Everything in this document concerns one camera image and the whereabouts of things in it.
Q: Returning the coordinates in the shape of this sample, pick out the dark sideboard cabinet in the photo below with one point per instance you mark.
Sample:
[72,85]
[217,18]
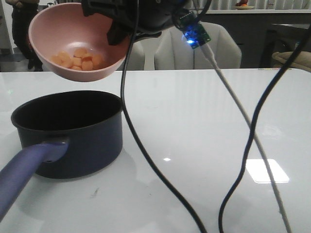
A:
[248,28]

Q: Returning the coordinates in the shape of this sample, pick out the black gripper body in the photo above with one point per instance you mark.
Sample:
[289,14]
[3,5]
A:
[143,18]

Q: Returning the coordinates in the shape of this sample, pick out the person in dark clothes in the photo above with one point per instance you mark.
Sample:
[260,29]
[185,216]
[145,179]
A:
[23,13]

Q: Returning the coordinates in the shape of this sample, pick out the fruit plate on counter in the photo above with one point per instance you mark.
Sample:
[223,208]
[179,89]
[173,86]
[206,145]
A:
[243,5]

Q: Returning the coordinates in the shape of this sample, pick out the orange ham slices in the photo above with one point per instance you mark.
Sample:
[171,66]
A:
[81,60]

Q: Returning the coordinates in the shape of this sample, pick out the green circuit board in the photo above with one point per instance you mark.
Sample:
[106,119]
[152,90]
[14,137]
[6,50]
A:
[193,31]

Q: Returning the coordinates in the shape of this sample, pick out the grey upholstered chair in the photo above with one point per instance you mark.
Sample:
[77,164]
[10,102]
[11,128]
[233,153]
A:
[174,52]
[137,58]

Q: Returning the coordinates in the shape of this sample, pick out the black appliance box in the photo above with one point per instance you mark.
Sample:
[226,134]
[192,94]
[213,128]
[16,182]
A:
[281,38]

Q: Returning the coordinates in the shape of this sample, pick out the left grey upholstered chair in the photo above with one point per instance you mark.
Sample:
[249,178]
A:
[137,58]

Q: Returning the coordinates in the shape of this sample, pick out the right grey upholstered chair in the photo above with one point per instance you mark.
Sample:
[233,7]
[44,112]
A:
[174,52]

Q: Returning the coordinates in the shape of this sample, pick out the dark blue saucepan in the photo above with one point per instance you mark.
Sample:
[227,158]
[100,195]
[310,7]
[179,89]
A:
[63,136]

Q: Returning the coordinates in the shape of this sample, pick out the pink plastic bowl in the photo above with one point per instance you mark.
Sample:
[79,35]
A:
[74,46]

